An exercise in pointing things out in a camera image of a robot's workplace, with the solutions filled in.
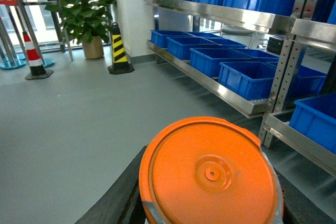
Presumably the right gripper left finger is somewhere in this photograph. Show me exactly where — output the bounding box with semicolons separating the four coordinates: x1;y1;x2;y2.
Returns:
76;146;147;223

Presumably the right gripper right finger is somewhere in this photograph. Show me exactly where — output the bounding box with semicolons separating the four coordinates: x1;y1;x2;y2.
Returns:
275;169;335;224

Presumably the stainless steel shelf rack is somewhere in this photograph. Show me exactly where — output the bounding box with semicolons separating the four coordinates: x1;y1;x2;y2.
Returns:
144;0;335;175

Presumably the right blue plastic bin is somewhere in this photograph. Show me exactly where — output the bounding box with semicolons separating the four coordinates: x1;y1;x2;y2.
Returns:
289;93;335;154

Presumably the blue plastic bin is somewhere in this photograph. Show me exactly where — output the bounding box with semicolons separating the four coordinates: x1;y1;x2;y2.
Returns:
289;93;335;154
218;61;276;101

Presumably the left blue plastic bin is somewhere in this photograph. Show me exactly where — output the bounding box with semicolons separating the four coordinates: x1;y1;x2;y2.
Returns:
218;61;276;101

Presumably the yellow-black traffic cone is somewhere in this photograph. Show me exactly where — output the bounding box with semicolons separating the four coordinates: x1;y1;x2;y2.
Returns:
108;22;134;74

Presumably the distant red-white cone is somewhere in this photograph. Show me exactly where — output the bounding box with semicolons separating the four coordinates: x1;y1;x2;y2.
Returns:
23;31;53;80

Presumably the grey metal high table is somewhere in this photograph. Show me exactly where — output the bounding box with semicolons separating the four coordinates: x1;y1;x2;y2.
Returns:
4;0;73;67

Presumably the green potted plant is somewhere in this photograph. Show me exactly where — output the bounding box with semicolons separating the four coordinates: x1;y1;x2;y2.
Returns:
59;0;117;60

